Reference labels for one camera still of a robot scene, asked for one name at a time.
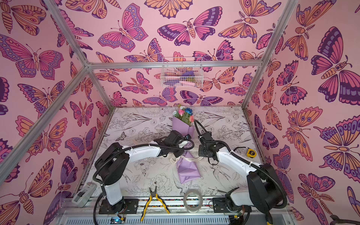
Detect purple pink wrapping paper sheet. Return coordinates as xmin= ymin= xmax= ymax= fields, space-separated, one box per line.
xmin=172 ymin=116 xmax=201 ymax=184

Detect small pink fake rose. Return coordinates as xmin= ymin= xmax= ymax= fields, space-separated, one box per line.
xmin=178 ymin=105 xmax=186 ymax=117

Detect blue fake rose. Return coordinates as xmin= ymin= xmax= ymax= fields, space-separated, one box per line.
xmin=185 ymin=108 xmax=193 ymax=115

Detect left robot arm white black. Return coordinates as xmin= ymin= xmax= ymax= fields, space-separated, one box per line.
xmin=92 ymin=130 xmax=195 ymax=206

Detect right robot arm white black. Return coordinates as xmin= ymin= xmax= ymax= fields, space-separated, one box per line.
xmin=195 ymin=120 xmax=288 ymax=217

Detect yellow tape measure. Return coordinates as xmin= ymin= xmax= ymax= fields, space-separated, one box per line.
xmin=234 ymin=147 xmax=257 ymax=159

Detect clear tape roll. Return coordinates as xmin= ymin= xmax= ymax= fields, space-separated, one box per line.
xmin=183 ymin=189 xmax=203 ymax=213

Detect grey white handheld device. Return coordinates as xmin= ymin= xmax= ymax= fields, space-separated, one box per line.
xmin=72 ymin=182 xmax=98 ymax=208

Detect yellow handled pliers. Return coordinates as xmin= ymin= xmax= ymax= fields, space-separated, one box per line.
xmin=140 ymin=185 xmax=171 ymax=222

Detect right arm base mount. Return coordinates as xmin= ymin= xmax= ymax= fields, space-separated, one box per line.
xmin=212 ymin=197 xmax=251 ymax=213

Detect white wire basket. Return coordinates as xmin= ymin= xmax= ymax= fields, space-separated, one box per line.
xmin=159 ymin=56 xmax=204 ymax=88

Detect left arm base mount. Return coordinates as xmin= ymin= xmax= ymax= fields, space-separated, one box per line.
xmin=98 ymin=199 xmax=139 ymax=215

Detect aluminium front rail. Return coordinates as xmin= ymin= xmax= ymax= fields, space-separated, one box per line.
xmin=54 ymin=196 xmax=296 ymax=225

